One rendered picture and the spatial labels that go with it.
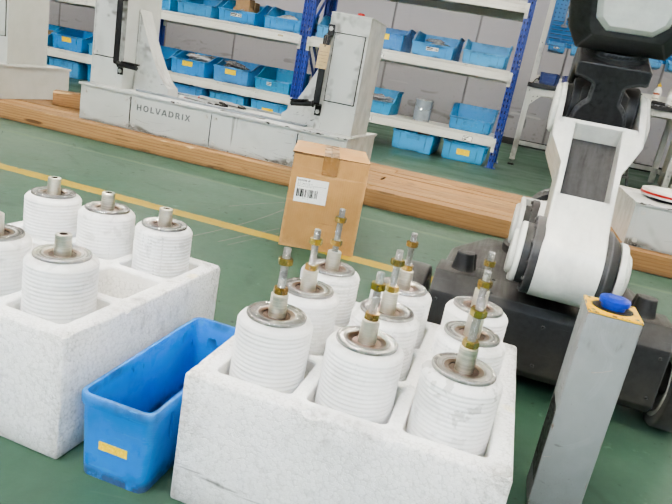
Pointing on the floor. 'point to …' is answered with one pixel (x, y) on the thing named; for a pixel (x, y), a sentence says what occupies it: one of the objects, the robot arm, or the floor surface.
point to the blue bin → (144, 407)
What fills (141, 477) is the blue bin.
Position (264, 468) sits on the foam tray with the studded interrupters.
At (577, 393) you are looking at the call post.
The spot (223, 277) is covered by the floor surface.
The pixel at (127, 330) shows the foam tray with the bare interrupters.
